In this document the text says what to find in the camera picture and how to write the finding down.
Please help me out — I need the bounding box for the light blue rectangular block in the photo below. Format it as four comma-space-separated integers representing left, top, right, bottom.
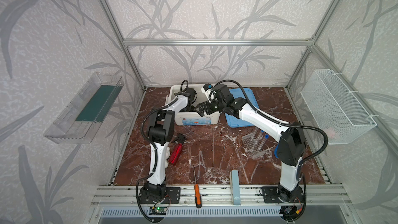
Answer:
230, 170, 241, 206

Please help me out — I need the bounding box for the clear wall shelf green mat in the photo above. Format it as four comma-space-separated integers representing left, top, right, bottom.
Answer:
44, 72, 124, 144

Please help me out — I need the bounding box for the clear test tube rack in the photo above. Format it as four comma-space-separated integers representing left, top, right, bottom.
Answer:
242, 133, 266, 159

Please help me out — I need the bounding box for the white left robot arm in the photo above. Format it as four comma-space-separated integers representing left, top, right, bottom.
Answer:
137, 87, 197, 203

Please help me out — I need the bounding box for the blue plastic bin lid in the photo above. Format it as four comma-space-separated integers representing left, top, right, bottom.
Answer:
223, 88, 264, 128

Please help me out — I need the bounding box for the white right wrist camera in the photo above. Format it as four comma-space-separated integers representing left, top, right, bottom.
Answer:
201, 84, 212, 99

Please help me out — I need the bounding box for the green circuit board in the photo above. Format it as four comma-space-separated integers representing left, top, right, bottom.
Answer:
148, 206, 168, 216

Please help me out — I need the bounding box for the orange handled screwdriver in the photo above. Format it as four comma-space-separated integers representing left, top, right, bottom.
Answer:
193, 168, 202, 208

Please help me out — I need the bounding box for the white plastic molecule model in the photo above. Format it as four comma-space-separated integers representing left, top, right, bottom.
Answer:
165, 147, 171, 163

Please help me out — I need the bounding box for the white plastic storage bin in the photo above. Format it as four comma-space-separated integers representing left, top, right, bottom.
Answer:
165, 84, 220, 125

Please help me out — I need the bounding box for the white wire mesh basket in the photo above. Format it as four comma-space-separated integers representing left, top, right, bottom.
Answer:
301, 69, 377, 145

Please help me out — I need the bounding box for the red black clamp tool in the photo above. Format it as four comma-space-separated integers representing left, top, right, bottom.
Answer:
169, 133, 187, 166

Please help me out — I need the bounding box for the blue-capped test tube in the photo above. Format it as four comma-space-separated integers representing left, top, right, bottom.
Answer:
258, 134, 268, 151
254, 130, 264, 149

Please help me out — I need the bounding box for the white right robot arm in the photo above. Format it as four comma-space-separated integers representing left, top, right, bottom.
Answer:
195, 79, 329, 203

